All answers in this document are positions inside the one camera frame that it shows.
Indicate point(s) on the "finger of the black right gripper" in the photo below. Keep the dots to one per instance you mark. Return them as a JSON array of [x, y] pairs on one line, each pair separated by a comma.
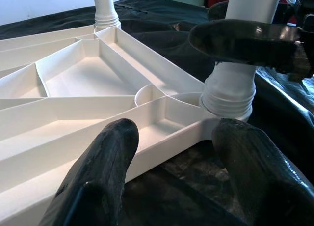
[[245, 41], [218, 12]]

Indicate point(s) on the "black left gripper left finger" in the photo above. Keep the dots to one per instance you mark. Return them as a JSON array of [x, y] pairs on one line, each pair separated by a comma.
[[98, 174]]

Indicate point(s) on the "white plastic table top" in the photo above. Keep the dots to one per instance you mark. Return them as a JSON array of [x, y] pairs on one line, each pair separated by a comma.
[[86, 83]]

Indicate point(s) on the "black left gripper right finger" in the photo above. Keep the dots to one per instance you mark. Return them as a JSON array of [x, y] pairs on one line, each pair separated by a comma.
[[265, 181]]

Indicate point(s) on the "white plastic table leg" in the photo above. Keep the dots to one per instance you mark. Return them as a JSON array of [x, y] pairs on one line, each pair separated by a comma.
[[104, 5], [230, 88]]

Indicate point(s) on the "black plastic table cover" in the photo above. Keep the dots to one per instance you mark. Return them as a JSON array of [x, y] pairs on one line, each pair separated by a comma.
[[159, 39]]

